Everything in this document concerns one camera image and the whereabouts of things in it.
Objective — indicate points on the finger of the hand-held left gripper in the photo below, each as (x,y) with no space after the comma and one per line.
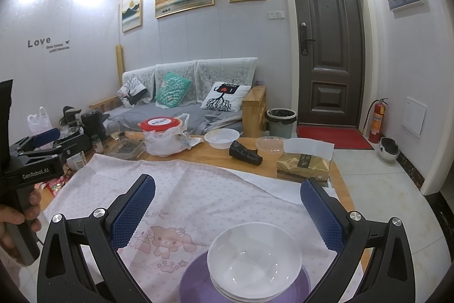
(74,146)
(46,137)

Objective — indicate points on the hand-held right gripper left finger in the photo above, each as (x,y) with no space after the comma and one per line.
(134,214)

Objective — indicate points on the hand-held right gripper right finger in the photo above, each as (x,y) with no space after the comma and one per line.
(322,217)

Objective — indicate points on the white ceramic bowl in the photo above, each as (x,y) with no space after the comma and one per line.
(255,295)
(253,253)

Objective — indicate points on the purple plastic plate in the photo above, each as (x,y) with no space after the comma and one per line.
(195,283)

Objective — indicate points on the person's left hand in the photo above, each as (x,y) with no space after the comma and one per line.
(10,216)

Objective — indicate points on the white plastic bag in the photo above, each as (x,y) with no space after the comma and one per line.
(39,123)

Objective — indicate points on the black kettle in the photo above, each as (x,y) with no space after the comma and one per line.
(93,125)

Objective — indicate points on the clear drinking glass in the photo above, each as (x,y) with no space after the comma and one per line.
(112,131)

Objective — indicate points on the glass tray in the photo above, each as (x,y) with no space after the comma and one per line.
(126,148)

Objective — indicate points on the gold tissue pack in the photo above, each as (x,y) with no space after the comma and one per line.
(303,162)

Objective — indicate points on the white table cloth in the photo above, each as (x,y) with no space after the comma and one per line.
(269,184)

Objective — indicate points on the pink printed cloth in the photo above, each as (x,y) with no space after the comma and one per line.
(198,196)

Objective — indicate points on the pink white tree pillow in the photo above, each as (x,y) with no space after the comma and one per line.
(133,91)

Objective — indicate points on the red door mat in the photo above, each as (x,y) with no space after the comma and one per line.
(331,136)

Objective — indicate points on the red lid plastic jar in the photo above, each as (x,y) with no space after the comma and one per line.
(161,136)

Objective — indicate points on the clear plastic container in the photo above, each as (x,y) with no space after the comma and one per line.
(271,144)

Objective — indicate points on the upright wooden plank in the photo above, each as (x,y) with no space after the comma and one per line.
(119,67)

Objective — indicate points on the white helmet on floor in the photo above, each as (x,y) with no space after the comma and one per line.
(388,148)

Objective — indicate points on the grey sofa with lace cover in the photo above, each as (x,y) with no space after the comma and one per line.
(170,118)

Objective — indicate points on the grey trash bin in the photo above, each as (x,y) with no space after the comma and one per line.
(281,122)

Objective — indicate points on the red fire extinguisher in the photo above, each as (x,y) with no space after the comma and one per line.
(377,120)

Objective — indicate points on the teal patterned pillow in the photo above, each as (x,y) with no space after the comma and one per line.
(173,90)

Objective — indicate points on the white plastic bowl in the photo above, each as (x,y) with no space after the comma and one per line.
(221,138)

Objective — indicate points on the narrow mountain painting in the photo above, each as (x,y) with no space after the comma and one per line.
(131,10)

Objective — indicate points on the white tree print pillow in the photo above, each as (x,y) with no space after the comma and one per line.
(225,97)

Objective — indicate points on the dark brown door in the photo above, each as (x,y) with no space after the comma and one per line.
(328,47)

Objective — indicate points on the black wall lettering decal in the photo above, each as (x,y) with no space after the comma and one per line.
(44,42)

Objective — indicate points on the white wall panel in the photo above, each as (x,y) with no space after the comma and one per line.
(413,116)

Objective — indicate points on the white light switch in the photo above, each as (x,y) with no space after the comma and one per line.
(276,15)

